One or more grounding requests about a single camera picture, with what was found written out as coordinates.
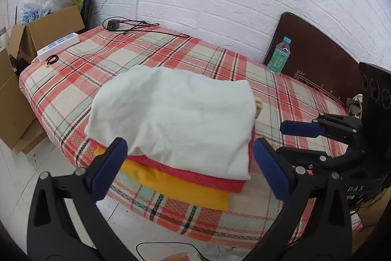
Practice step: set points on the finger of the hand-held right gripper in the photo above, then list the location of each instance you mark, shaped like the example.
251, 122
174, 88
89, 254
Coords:
302, 157
299, 128

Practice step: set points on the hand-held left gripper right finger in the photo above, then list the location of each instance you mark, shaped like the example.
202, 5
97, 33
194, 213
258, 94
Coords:
270, 169

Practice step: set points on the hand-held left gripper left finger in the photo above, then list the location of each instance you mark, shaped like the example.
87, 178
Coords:
110, 169

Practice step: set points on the white shirt with yellow sleeves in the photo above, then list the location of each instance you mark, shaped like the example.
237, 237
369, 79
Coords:
177, 114

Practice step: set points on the grey knit garment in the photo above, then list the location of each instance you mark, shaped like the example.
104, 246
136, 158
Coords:
354, 105

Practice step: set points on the red knit garment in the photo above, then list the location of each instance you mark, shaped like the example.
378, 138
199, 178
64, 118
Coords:
213, 181

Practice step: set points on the clear plastic water bottle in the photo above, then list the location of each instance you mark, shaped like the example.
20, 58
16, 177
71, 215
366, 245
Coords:
279, 57

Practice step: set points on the dark brown headboard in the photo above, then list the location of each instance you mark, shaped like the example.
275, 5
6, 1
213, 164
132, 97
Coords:
311, 50

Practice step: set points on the orange garment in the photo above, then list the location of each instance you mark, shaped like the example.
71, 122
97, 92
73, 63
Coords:
189, 190

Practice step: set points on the flattened cardboard boxes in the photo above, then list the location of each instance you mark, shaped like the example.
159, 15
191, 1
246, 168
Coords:
15, 114

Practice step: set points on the white power strip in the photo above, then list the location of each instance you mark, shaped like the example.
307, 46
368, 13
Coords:
58, 45

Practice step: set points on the black power adapter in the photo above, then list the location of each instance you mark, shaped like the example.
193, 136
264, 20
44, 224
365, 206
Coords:
113, 25

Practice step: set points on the cardboard box with open flaps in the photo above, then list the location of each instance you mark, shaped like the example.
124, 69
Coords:
52, 25

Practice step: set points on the light blue cloth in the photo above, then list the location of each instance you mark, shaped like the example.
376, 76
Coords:
33, 14

